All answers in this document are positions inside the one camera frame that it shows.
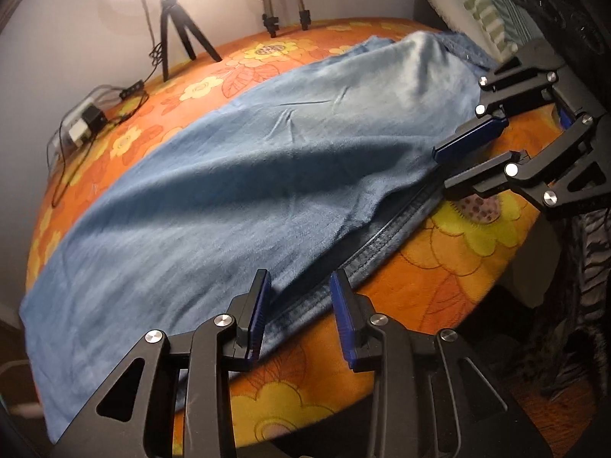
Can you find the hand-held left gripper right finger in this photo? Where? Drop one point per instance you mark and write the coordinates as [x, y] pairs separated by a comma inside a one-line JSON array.
[[341, 315]]

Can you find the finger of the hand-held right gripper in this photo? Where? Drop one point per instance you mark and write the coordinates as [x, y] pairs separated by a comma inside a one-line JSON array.
[[477, 179], [470, 136]]

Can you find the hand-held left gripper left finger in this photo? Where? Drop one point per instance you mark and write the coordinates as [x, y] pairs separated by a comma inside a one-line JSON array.
[[257, 315]]

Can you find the light blue denim pants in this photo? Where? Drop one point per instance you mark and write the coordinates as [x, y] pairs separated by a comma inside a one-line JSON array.
[[215, 176]]

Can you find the orange floral tablecloth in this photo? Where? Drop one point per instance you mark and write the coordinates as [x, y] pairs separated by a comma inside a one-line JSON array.
[[453, 272]]

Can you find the green striped white pillow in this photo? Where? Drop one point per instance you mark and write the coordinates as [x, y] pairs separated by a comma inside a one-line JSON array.
[[477, 0]]

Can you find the zebra striped clothing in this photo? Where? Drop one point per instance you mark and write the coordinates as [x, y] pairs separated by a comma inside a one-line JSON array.
[[592, 257]]

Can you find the tall silver tripod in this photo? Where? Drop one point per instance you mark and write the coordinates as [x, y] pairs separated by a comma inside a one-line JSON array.
[[269, 9]]

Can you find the white power adapter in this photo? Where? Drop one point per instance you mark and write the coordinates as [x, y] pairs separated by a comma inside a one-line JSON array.
[[79, 134]]

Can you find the black power adapter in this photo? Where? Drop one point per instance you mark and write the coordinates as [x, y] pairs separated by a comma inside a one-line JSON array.
[[93, 119]]

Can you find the white power strip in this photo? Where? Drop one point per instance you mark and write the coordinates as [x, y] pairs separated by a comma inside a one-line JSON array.
[[71, 117]]

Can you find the small black tripod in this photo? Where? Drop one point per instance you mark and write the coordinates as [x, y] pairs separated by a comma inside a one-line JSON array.
[[167, 24]]

